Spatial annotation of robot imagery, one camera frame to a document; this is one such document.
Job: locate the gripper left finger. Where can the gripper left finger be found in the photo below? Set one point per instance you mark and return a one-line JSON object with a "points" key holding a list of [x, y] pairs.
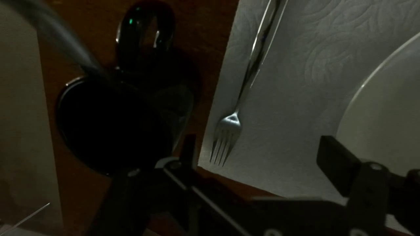
{"points": [[190, 151]]}

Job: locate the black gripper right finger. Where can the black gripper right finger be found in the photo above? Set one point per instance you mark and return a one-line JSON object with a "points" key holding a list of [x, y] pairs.
{"points": [[342, 157]]}

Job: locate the silver metal fork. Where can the silver metal fork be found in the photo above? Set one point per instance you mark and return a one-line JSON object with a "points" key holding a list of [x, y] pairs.
{"points": [[251, 65]]}

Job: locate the white round plate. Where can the white round plate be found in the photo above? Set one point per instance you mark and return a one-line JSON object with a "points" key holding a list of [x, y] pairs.
{"points": [[385, 122]]}

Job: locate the white patterned placemat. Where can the white patterned placemat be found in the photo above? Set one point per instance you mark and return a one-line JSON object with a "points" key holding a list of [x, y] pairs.
{"points": [[297, 86]]}

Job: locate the black mug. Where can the black mug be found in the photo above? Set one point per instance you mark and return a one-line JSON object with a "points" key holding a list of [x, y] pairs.
{"points": [[110, 126]]}

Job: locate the small black electronic device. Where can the small black electronic device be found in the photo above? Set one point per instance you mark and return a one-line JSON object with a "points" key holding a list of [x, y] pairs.
{"points": [[140, 39]]}

